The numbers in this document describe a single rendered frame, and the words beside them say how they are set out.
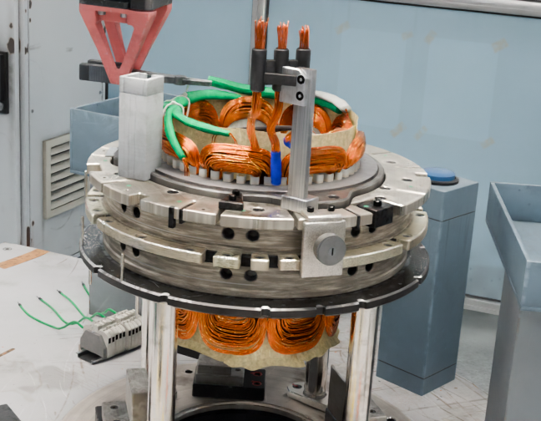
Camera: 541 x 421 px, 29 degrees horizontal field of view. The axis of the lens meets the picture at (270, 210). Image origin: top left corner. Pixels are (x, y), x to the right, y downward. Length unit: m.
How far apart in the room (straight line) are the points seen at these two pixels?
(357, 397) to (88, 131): 0.54
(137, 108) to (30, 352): 0.51
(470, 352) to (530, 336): 2.34
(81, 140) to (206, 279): 0.51
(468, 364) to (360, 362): 2.30
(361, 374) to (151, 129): 0.29
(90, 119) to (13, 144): 1.94
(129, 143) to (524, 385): 0.43
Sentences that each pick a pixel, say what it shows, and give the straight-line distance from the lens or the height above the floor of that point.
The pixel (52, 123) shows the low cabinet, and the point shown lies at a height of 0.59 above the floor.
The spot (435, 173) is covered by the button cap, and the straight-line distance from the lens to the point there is 1.21.
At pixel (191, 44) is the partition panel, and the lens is 3.56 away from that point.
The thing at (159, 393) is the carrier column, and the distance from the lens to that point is 0.95.
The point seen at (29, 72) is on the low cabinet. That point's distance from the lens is 3.24.
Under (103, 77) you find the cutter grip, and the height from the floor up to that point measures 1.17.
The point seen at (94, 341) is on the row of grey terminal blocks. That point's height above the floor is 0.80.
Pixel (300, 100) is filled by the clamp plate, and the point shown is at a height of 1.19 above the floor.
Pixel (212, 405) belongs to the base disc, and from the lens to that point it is 1.17.
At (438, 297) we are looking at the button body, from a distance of 1.23.
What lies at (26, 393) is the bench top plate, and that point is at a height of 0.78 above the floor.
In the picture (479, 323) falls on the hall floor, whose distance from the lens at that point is 3.56.
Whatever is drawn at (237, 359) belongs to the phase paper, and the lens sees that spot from 0.96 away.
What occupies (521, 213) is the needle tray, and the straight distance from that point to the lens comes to 1.13.
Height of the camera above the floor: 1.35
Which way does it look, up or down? 17 degrees down
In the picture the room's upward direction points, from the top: 4 degrees clockwise
